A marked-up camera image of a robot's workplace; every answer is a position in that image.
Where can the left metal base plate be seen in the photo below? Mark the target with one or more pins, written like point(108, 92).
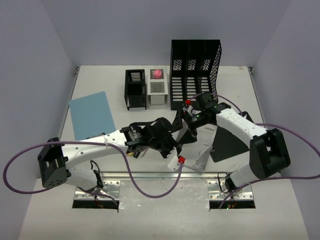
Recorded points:
point(111, 187)

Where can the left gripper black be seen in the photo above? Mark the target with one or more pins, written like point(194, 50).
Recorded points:
point(169, 144)

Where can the metal base plate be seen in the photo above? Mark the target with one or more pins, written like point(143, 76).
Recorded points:
point(217, 191)
point(111, 187)

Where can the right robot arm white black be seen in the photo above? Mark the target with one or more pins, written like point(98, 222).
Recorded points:
point(268, 153)

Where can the spiral notebook grey white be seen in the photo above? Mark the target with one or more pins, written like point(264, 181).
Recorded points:
point(197, 154)

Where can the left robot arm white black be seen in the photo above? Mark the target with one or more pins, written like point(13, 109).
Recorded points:
point(59, 162)

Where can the white pen holder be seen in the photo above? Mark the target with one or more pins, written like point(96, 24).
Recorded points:
point(157, 89)

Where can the pink glue bottle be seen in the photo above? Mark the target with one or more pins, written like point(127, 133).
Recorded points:
point(157, 74)

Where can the blue clipboard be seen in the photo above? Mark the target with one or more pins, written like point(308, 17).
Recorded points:
point(91, 116)

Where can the black magazine file rack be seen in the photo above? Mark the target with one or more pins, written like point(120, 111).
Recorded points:
point(194, 66)

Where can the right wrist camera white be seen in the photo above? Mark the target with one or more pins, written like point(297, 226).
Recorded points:
point(188, 109)

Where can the black pen holder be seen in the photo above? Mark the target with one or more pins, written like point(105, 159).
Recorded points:
point(135, 95)

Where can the pink cap black highlighter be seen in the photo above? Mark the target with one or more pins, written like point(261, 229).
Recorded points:
point(135, 154)

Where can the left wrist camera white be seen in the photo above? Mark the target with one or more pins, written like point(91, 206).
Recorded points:
point(174, 159)

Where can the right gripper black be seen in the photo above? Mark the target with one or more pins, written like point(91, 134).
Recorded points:
point(178, 124)

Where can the aluminium rail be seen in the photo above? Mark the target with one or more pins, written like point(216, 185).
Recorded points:
point(160, 175)

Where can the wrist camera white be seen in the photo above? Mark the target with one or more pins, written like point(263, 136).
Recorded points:
point(188, 109)
point(174, 159)

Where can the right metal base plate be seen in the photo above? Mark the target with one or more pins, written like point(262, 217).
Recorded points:
point(217, 191)

